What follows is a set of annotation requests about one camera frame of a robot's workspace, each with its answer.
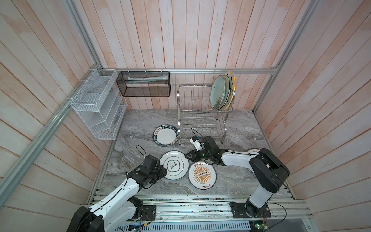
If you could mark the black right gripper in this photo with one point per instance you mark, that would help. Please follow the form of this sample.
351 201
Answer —
194 155

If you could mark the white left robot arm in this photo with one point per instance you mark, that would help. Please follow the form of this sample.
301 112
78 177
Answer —
121 204

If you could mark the orange sunburst plate centre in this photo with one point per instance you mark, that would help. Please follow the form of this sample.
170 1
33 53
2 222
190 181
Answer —
202 175

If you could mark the black mesh wall basket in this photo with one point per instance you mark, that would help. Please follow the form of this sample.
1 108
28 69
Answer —
144 84

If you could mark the white plate with flower outline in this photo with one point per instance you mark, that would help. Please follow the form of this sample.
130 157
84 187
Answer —
175 163

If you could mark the dark-rim lettered white plate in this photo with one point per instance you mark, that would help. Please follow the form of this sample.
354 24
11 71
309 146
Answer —
165 135

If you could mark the orange sunburst plate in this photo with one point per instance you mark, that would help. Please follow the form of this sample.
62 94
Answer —
202 175
254 151

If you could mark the stainless steel dish rack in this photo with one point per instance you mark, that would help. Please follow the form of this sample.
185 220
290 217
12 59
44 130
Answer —
196 116

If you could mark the white wire mesh shelf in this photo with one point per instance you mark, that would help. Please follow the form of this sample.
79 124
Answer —
100 105

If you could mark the cat and stars orange-rim plate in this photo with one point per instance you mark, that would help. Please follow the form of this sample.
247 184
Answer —
231 94

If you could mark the orange sunburst plate right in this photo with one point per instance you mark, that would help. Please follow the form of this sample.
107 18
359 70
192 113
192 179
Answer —
254 151

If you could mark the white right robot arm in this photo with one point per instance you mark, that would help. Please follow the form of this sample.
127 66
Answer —
268 169

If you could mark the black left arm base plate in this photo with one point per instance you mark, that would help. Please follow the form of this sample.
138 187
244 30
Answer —
145 212

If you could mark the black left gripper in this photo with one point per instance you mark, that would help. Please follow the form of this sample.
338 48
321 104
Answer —
161 170

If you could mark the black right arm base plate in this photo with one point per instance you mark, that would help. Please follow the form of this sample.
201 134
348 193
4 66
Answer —
243 210

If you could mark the cream plate with berry sprigs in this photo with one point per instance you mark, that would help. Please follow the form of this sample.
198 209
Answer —
226 92

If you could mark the pale green plate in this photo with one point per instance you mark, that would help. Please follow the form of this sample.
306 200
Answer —
218 92

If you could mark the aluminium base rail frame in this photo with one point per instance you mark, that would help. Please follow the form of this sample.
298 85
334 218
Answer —
209 213

